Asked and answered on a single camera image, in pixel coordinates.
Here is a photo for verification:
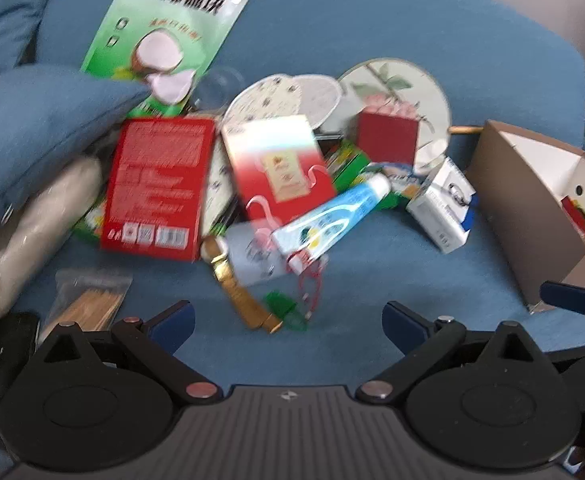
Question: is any white round pad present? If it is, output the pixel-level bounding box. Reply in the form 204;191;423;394
292;74;344;129

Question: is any clear plastic lid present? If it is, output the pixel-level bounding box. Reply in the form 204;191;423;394
192;67;246;112

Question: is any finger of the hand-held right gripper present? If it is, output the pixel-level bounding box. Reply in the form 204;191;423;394
541;280;585;317

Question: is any green printed small box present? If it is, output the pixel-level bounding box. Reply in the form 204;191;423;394
328;142;374;194

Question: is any white patterned round fan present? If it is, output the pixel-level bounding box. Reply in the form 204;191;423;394
203;74;304;238

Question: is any green coconut snack bag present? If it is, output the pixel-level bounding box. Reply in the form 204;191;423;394
80;0;268;117

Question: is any bag of wooden toothpicks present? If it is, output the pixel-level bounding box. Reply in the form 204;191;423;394
40;269;134;342

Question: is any large red flat box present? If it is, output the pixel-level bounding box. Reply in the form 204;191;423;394
100;117;217;263

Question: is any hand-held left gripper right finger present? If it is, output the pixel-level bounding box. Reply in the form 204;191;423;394
356;301;551;406

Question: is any white plastic bundle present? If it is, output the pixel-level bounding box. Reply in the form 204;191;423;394
0;157;106;342

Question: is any green plastic clip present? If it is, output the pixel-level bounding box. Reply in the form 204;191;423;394
264;291;309;331

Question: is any small red item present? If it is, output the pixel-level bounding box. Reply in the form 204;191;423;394
561;197;585;241

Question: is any blue white toothpaste tube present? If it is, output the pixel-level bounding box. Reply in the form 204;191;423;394
271;174;391;276

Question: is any black phone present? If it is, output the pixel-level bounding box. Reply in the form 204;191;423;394
0;311;41;449

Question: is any green flat box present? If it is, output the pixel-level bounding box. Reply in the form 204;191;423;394
71;199;109;247

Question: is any round floral hand fan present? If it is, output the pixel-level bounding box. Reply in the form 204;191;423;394
337;57;483;177

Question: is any gold wrist watch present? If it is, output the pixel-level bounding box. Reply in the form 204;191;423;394
201;236;284;334

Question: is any brown cardboard box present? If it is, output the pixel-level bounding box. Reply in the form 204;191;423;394
466;120;585;315

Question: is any white blue small box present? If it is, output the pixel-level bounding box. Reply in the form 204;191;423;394
406;157;478;255

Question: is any pale printed packet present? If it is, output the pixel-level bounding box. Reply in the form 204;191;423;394
224;222;329;287

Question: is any red gradient flat box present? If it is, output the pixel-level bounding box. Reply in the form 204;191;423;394
221;115;338;224

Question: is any dark red small box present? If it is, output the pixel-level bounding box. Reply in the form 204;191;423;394
356;109;419;167

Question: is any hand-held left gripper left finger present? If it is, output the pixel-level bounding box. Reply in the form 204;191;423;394
40;301;223;406

